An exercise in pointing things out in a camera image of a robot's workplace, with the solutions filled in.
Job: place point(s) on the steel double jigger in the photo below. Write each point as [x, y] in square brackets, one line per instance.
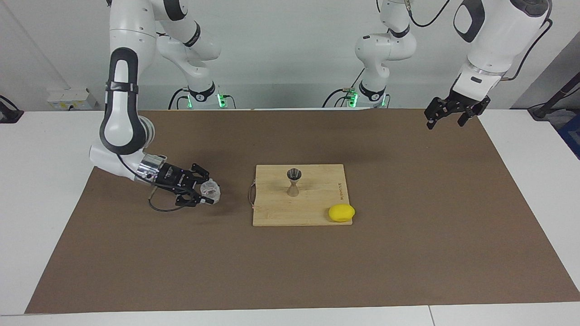
[294, 174]

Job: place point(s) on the white wall power strip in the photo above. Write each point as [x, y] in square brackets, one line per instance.
[72, 99]

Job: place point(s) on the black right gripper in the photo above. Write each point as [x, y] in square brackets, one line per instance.
[176, 179]

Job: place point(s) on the small clear glass cup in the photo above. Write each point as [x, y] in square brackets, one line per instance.
[210, 191]

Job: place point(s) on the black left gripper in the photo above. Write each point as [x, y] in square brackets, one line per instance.
[466, 102]

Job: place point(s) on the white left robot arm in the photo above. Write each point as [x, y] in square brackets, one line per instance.
[494, 36]

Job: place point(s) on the large brown table mat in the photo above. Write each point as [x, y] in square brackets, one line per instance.
[290, 267]

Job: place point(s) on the black stand pole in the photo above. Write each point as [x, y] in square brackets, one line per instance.
[553, 99]

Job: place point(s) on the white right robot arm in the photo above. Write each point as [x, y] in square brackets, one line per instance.
[120, 113]

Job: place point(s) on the black clamp mount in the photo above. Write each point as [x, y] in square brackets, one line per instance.
[9, 113]

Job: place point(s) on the yellow lemon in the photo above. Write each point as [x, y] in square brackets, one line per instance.
[341, 213]

